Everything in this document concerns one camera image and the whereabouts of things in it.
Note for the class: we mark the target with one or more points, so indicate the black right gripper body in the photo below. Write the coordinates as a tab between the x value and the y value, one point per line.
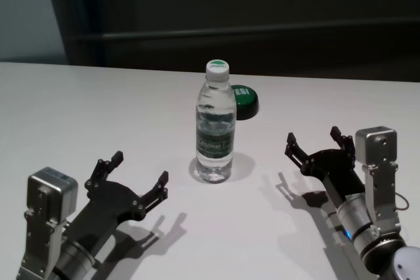
338	168

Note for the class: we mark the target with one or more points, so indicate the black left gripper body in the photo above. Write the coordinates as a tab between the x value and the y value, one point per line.
105	208

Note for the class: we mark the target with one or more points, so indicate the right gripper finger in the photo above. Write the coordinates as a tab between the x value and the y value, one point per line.
295	150
344	140

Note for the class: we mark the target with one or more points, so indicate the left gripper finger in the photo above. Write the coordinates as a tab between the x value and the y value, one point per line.
100	173
154	196

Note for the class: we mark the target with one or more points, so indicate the clear water bottle green label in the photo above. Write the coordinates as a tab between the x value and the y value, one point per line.
215	122

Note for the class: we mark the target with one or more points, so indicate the green YES button black base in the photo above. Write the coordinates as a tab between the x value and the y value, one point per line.
246	101

